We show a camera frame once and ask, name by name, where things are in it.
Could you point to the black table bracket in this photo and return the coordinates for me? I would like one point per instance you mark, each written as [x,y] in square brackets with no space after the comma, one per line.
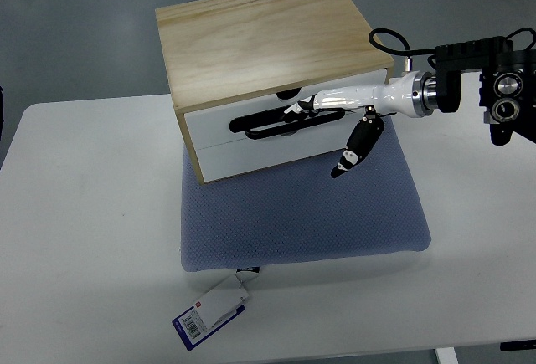
[518,345]

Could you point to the blue grey cushion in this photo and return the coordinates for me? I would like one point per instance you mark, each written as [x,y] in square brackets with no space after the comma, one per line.
[297,212]

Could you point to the black drawer handle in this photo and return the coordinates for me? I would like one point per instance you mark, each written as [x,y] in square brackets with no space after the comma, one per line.
[276,122]

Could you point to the white drawer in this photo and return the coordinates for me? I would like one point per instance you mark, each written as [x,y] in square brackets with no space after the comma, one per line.
[210,127]
[222,154]

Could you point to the wooden drawer cabinet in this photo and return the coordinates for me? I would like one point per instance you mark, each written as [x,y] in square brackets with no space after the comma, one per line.
[217,52]

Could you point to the white blue price tag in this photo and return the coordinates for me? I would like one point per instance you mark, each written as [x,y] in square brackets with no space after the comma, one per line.
[210,312]

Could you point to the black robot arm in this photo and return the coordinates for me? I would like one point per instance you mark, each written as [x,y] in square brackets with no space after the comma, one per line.
[507,84]

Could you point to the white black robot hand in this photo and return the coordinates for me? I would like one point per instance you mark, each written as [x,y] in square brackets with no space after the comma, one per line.
[413,95]

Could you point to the white table leg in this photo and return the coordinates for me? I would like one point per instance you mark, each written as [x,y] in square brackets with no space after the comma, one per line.
[446,355]

